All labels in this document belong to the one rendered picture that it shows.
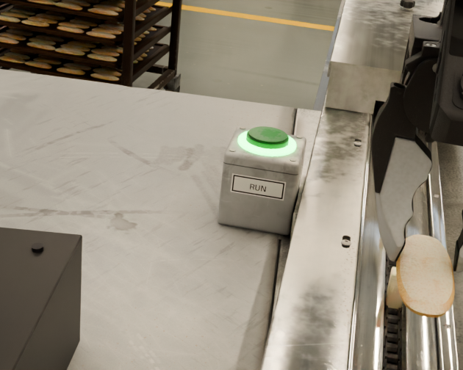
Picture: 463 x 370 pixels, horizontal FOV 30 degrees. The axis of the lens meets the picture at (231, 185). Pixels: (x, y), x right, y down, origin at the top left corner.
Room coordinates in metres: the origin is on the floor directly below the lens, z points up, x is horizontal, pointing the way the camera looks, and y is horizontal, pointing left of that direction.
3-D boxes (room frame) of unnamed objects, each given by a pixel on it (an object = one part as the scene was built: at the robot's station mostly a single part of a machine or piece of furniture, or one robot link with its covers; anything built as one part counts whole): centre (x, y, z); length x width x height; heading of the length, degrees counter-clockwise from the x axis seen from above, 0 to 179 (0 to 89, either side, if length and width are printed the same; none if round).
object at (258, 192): (0.74, -0.03, 0.84); 0.08 x 0.08 x 0.11; 83
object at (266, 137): (0.74, -0.03, 0.90); 0.04 x 0.04 x 0.02
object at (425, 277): (0.49, -0.13, 0.93); 0.10 x 0.04 x 0.01; 173
